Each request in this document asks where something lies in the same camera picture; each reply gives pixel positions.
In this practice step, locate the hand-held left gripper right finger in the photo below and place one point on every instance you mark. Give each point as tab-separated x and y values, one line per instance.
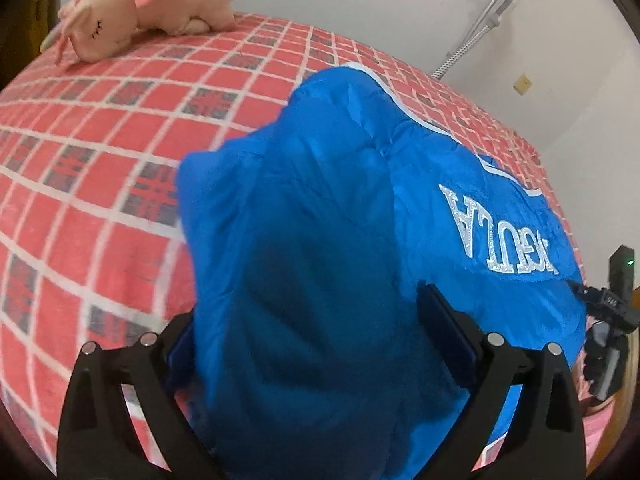
442	330

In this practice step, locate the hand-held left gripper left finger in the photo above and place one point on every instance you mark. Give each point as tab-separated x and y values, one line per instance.
180	360

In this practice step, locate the blue puffer jacket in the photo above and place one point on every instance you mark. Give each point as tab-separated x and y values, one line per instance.
320	270

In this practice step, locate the pink bed sheet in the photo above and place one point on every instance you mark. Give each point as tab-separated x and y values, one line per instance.
597	435

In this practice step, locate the red plaid blanket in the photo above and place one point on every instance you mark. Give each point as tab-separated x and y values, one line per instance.
100	170

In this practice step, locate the pink plush toy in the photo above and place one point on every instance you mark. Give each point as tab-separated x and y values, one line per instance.
125	15

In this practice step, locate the wooden door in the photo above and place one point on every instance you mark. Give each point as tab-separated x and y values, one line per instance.
42	10

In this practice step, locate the yellow wall socket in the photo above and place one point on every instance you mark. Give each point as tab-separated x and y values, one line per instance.
523	84

